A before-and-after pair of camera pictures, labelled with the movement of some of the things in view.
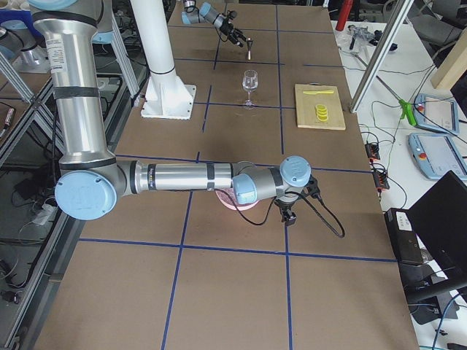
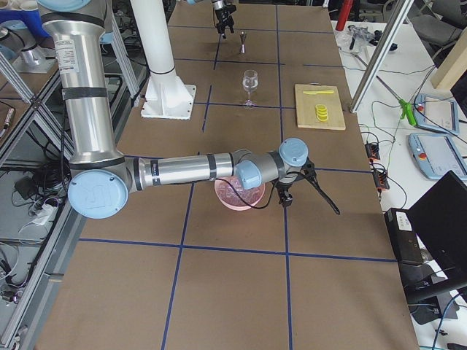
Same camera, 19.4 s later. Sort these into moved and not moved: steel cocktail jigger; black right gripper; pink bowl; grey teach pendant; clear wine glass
Moved: steel cocktail jigger; black right gripper
Not moved: grey teach pendant; pink bowl; clear wine glass
